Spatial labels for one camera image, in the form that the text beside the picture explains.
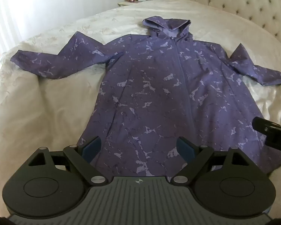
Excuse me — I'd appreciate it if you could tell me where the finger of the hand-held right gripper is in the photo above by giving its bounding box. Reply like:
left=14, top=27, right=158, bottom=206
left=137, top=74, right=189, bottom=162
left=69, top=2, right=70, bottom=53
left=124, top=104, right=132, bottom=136
left=252, top=116, right=276, bottom=134

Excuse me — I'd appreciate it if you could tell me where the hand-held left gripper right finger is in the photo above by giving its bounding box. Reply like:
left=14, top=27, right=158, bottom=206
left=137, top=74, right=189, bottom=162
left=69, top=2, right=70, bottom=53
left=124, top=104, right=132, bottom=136
left=170, top=136, right=252, bottom=186

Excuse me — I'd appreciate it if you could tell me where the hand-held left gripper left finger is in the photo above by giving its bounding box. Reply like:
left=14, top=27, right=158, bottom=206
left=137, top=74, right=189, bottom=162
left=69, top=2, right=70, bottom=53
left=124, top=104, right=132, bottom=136
left=28, top=136, right=108, bottom=187

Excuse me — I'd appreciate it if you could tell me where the purple patterned hooded jacket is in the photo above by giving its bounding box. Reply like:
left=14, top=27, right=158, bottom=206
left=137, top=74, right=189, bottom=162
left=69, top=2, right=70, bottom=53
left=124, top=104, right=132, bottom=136
left=10, top=16, right=281, bottom=177

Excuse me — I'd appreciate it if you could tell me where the bed with white bedspread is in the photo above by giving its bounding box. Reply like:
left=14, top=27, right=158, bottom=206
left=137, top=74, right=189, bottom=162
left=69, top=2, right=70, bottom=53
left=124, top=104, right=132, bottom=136
left=0, top=0, right=281, bottom=218

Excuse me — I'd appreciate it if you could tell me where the cream tufted headboard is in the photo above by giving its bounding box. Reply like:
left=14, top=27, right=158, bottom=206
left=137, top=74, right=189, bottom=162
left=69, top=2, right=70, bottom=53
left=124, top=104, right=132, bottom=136
left=188, top=0, right=281, bottom=50

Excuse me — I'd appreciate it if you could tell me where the white nightstand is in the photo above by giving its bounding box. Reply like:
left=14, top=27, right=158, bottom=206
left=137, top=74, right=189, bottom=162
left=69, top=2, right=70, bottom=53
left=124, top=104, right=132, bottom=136
left=118, top=0, right=155, bottom=8

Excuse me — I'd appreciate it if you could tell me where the white curtain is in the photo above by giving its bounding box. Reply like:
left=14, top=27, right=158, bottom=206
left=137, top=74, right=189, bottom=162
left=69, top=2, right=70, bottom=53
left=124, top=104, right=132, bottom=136
left=0, top=0, right=30, bottom=60

